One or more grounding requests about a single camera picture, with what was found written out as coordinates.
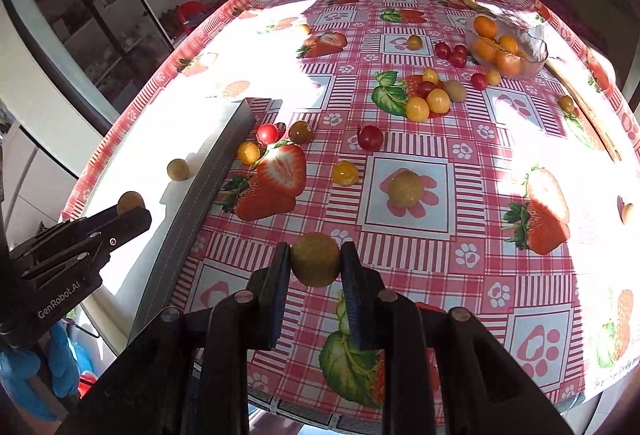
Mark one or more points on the yellow banana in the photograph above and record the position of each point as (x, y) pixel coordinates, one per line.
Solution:
(474, 1)

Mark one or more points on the person's left hand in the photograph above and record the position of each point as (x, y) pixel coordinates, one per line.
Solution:
(65, 360)

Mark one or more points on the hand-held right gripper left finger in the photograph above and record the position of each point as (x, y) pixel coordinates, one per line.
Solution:
(278, 300)

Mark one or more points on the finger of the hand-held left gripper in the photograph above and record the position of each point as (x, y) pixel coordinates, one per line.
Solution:
(120, 227)

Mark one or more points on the red cherry tomato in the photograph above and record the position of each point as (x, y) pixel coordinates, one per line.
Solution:
(267, 133)
(479, 80)
(457, 59)
(370, 137)
(442, 49)
(460, 49)
(426, 89)

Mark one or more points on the pink strawberry print tablecloth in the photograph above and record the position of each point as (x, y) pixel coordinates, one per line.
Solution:
(450, 225)

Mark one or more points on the grey rectangular tray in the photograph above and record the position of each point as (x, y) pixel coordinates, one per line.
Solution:
(210, 195)

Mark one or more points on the orange cherry tomato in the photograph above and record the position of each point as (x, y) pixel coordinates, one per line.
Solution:
(248, 152)
(414, 41)
(566, 103)

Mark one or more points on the glass door cabinet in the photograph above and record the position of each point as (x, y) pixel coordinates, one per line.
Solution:
(95, 10)

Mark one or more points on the red plastic stool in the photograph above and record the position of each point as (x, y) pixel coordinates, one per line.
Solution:
(187, 12)

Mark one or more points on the wooden chopsticks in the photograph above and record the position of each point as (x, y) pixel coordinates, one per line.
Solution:
(585, 107)

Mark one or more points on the clear glass bowl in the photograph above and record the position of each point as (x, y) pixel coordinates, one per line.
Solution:
(535, 50)

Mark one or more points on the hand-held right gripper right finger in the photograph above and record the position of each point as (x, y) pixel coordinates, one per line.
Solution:
(352, 300)

